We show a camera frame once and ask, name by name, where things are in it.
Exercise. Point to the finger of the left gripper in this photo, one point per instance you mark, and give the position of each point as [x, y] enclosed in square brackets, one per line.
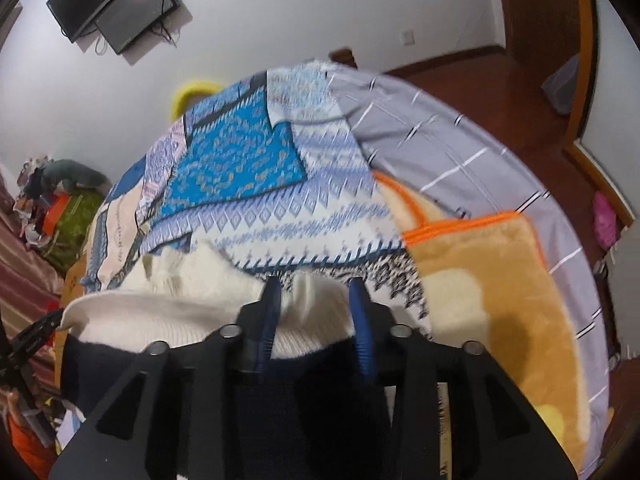
[38, 335]

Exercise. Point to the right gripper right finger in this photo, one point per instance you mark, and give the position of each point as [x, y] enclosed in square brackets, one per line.
[495, 432]

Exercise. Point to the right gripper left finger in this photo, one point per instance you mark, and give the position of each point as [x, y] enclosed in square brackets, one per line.
[166, 411]

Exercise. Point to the cream and navy knit sweater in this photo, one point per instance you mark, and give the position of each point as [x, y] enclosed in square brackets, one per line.
[311, 416]

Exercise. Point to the striped maroon curtain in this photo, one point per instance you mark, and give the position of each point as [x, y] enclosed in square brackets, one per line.
[29, 285]

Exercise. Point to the green patterned storage bag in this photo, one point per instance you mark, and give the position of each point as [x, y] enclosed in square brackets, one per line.
[64, 246]

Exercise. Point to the orange box on pile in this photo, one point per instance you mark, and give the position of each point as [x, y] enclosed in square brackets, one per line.
[54, 213]

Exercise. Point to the orange plush blanket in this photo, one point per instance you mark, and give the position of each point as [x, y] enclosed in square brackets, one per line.
[486, 279]

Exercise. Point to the grey striped bed sheet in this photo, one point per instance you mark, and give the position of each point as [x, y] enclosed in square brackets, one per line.
[409, 135]

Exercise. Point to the pink plastic slipper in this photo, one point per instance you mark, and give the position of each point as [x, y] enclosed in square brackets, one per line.
[604, 222]

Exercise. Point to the blue patchwork bed cover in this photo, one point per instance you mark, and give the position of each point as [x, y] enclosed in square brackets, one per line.
[268, 174]

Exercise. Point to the yellow curved foam tube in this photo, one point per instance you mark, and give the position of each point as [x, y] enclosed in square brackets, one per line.
[189, 94]

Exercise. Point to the small black monitor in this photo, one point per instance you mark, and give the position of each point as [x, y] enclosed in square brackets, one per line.
[122, 22]

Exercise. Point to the wooden bed post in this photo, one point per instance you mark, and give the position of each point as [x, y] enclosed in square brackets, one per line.
[343, 56]

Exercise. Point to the white wall socket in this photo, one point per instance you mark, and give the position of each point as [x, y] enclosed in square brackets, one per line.
[407, 38]

